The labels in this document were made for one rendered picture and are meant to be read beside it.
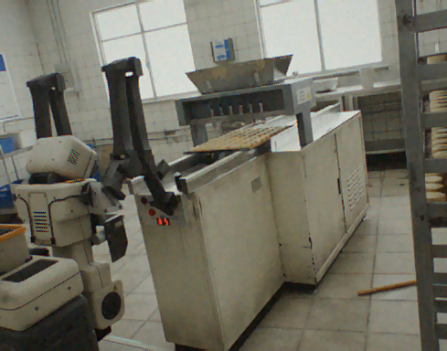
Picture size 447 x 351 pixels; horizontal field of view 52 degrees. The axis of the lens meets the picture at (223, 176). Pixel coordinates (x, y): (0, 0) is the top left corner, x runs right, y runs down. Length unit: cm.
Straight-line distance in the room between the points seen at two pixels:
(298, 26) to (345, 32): 55
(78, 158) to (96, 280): 45
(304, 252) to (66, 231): 134
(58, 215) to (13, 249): 20
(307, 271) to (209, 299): 74
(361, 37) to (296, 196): 349
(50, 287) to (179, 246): 72
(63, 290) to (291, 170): 136
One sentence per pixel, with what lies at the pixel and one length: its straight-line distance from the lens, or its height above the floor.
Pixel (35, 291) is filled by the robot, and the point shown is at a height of 79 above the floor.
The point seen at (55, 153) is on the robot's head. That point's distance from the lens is 172.
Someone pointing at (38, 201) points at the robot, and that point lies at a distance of 174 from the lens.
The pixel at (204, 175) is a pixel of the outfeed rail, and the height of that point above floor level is 88.
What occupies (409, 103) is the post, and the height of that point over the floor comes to 118.
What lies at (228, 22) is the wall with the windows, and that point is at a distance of 591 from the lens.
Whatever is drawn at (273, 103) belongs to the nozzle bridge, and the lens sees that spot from 247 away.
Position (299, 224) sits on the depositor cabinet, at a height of 44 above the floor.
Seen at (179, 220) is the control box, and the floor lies 72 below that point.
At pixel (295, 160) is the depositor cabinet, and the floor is 79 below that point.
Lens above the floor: 130
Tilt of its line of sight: 13 degrees down
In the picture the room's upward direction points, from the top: 10 degrees counter-clockwise
